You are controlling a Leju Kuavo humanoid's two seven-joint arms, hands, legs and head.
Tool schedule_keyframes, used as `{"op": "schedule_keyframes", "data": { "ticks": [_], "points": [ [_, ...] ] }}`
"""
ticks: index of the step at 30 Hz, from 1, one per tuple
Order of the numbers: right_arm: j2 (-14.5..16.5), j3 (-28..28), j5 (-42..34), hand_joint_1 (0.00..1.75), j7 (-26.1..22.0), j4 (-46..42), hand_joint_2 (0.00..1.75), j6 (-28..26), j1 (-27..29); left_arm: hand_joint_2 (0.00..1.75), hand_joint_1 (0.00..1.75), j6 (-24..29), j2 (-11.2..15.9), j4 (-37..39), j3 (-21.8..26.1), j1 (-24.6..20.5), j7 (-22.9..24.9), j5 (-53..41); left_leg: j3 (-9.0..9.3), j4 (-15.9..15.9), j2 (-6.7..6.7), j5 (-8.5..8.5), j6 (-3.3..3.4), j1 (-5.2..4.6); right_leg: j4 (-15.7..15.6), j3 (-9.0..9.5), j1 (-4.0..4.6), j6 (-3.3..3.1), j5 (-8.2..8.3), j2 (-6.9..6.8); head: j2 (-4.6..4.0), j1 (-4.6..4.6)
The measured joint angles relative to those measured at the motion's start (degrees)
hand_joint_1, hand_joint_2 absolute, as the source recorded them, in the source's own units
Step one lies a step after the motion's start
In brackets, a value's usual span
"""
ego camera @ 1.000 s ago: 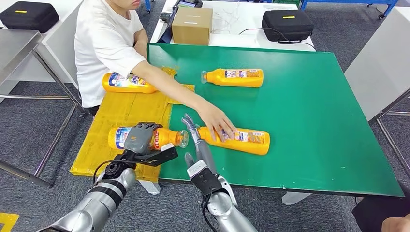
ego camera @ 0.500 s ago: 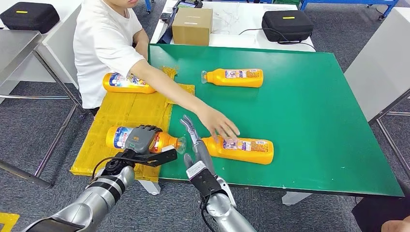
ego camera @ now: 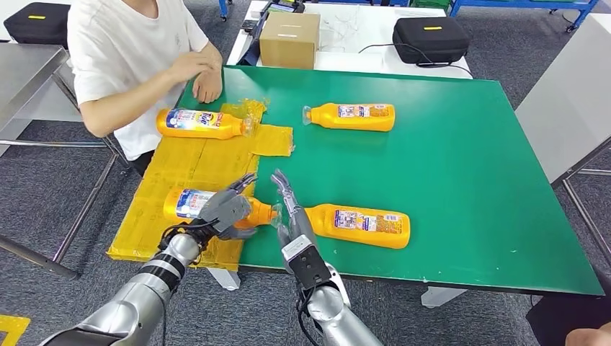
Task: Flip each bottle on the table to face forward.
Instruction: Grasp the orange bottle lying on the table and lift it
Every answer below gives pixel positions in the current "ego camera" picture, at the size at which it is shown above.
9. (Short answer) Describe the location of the black tablet device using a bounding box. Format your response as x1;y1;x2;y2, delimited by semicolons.
266;0;306;14

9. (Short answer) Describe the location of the yellow taped cardboard mat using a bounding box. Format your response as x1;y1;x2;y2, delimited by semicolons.
107;99;295;272

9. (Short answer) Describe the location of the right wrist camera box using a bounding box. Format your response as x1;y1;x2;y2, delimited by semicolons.
280;234;333;290

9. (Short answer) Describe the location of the blue metal frame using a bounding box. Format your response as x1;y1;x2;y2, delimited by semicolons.
218;0;600;33

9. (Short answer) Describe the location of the metal table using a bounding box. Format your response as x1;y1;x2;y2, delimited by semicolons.
0;43;130;280

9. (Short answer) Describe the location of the person's hand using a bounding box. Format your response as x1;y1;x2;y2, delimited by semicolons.
563;322;611;346

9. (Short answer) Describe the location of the white table foot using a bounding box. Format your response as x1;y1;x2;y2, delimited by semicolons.
421;286;468;309
208;267;241;291

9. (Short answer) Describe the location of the person's left hand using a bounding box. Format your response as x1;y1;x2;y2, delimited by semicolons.
192;66;224;105

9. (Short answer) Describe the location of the person's right hand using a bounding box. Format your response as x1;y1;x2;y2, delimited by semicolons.
168;50;217;84

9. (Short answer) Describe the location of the brown cardboard box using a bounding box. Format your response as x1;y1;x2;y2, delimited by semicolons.
259;12;321;71

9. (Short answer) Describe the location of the grey table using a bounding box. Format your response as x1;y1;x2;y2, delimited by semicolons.
515;13;611;266

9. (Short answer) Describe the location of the black cable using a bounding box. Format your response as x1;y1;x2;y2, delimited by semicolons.
357;43;474;79

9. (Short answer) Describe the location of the black zippered carry case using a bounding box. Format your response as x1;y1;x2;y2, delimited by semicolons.
4;2;71;50
392;17;471;66

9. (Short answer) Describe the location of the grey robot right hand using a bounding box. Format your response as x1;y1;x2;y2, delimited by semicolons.
270;168;318;249

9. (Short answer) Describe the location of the orange detergent bottle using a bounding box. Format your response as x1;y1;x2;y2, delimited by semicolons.
163;187;282;231
302;102;396;133
156;107;255;141
304;203;412;250

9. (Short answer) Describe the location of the person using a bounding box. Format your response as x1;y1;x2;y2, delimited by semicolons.
525;293;611;346
66;0;224;175

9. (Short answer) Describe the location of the white table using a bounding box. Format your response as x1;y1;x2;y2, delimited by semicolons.
226;0;474;80

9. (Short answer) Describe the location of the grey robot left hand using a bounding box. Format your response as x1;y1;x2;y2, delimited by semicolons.
197;172;259;241

